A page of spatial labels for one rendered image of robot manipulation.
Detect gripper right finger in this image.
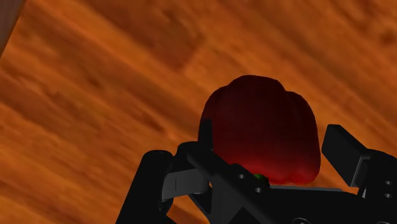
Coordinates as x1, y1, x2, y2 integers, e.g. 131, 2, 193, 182
321, 123, 397, 200

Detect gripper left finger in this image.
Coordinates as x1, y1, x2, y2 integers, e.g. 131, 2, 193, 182
115, 118, 271, 224

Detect red bell pepper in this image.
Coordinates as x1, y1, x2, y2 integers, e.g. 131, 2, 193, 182
198, 74, 322, 186

